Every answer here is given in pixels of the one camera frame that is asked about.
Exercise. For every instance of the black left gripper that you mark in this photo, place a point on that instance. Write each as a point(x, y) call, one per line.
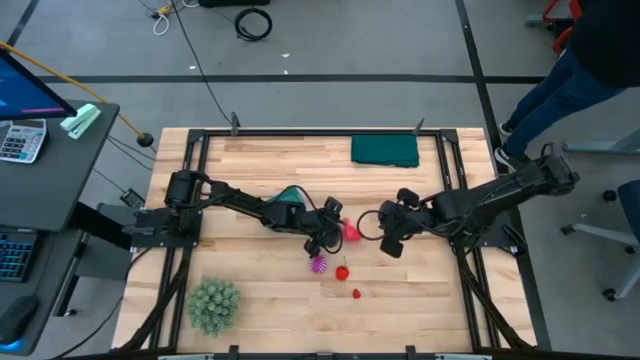
point(325, 227)

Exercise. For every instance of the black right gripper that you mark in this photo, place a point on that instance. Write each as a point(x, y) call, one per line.
point(400, 220)

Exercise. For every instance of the purple spiky fruit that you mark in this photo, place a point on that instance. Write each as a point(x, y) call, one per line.
point(318, 265)

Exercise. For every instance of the red strawberry with green stem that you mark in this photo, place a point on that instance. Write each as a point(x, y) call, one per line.
point(342, 273)

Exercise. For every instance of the large red dragon fruit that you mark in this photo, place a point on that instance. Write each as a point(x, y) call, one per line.
point(350, 232)

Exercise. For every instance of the teal tupperware container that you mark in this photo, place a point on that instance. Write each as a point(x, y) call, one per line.
point(290, 197)

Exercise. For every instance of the small red strawberry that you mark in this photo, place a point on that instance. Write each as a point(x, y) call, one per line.
point(356, 293)

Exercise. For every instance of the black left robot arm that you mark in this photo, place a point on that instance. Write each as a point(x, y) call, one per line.
point(240, 200)

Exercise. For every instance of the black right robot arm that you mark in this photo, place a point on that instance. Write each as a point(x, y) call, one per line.
point(500, 192)

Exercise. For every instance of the folded green towel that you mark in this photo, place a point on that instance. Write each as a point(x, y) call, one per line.
point(385, 150)

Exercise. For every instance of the green succulent plant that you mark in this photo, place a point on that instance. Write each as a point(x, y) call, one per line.
point(213, 306)

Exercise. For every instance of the small black device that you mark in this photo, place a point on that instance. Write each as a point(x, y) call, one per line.
point(133, 198)

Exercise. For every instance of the person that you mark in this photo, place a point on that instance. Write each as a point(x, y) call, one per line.
point(550, 100)

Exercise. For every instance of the grey metal table foot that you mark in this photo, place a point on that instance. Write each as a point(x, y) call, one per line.
point(600, 146)

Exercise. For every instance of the office chair with white base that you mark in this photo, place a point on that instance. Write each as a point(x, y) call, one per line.
point(630, 210)

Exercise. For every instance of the black box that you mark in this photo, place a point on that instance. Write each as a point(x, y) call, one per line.
point(232, 2)

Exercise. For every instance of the black desk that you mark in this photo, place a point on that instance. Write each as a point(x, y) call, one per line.
point(60, 175)

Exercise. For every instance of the mint green stapler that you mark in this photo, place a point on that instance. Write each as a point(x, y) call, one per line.
point(80, 121)

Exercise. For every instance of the red and black cart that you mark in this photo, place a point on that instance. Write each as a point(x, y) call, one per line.
point(562, 37)

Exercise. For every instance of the backlit black keyboard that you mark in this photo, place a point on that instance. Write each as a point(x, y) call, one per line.
point(14, 257)

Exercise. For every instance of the black computer mouse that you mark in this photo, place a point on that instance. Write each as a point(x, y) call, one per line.
point(17, 317)

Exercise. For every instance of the grey calculator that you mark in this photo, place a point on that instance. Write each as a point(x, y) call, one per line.
point(22, 142)

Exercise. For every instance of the computer monitor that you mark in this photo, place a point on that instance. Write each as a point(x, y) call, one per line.
point(25, 95)

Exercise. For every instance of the black metal table frame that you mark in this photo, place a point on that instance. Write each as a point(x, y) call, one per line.
point(320, 132)

